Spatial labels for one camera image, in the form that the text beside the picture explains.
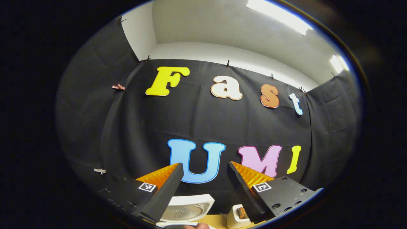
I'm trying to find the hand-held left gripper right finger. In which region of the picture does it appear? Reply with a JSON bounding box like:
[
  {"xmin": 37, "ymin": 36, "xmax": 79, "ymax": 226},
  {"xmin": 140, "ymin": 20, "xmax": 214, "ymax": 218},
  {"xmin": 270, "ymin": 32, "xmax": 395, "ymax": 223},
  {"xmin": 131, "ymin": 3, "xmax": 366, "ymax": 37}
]
[{"xmin": 227, "ymin": 161, "xmax": 324, "ymax": 224}]

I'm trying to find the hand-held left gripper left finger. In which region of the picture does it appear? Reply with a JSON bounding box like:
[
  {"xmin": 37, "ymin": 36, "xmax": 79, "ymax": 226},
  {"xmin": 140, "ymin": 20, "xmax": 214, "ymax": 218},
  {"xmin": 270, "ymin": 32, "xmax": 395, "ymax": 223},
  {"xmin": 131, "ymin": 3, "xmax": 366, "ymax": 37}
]
[{"xmin": 99, "ymin": 162, "xmax": 185, "ymax": 223}]

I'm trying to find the white rice cooker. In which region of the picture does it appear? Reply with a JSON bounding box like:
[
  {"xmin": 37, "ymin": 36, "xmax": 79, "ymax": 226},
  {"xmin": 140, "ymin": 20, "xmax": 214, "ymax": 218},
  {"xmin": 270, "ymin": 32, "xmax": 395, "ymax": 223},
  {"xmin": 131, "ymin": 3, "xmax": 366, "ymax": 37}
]
[{"xmin": 156, "ymin": 194, "xmax": 215, "ymax": 229}]

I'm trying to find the white toaster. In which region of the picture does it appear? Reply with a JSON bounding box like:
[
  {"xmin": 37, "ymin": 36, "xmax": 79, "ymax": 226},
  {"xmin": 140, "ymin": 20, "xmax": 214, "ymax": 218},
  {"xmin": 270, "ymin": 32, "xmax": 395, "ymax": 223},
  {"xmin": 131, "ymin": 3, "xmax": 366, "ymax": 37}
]
[{"xmin": 226, "ymin": 204, "xmax": 255, "ymax": 229}]

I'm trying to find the black backdrop cloth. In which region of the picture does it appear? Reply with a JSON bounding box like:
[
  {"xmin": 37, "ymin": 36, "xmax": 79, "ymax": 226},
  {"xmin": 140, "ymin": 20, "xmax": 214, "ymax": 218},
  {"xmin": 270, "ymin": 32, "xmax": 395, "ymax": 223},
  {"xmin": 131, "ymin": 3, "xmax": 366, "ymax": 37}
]
[{"xmin": 56, "ymin": 16, "xmax": 363, "ymax": 217}]

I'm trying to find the small ceiling light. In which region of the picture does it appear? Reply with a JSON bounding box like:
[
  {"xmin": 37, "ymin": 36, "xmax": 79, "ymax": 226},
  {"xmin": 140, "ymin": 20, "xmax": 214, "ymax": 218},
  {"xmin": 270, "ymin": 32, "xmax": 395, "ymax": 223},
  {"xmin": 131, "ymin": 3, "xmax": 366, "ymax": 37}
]
[{"xmin": 330, "ymin": 55, "xmax": 349, "ymax": 74}]

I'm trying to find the long ceiling light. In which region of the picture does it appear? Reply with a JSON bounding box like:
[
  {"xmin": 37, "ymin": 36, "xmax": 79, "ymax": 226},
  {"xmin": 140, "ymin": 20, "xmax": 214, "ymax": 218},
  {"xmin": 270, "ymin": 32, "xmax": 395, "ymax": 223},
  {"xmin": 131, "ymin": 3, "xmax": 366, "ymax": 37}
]
[{"xmin": 246, "ymin": 0, "xmax": 314, "ymax": 36}]

